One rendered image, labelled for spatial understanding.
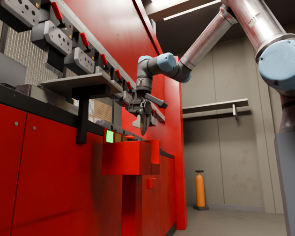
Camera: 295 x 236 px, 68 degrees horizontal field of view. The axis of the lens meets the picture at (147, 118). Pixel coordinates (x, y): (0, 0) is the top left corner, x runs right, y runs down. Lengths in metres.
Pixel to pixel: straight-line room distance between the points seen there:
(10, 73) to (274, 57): 1.37
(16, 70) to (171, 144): 2.01
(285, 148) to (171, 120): 2.37
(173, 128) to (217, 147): 1.86
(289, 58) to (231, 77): 4.30
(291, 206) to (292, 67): 0.35
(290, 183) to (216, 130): 4.03
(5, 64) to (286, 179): 1.47
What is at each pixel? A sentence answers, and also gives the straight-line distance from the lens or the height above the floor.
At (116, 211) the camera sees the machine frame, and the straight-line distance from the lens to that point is 1.18.
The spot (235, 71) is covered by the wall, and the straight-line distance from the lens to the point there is 4.99.
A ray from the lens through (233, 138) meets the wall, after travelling 4.62.
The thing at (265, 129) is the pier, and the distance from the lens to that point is 4.53.
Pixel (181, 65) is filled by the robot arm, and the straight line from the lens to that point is 1.03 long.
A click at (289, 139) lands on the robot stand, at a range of 0.71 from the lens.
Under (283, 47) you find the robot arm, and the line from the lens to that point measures 0.67.
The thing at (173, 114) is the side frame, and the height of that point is 1.43.
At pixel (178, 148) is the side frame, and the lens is 2.90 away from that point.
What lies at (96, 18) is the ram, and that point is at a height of 1.53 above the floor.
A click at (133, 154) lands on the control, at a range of 0.80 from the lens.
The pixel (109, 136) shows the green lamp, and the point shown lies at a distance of 0.90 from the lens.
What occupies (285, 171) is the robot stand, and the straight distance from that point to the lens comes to 0.71.
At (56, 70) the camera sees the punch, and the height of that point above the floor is 1.10.
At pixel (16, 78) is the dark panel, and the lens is 1.59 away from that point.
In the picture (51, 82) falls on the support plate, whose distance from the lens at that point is 0.88.
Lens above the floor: 0.67
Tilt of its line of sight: 14 degrees up
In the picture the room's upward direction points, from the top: straight up
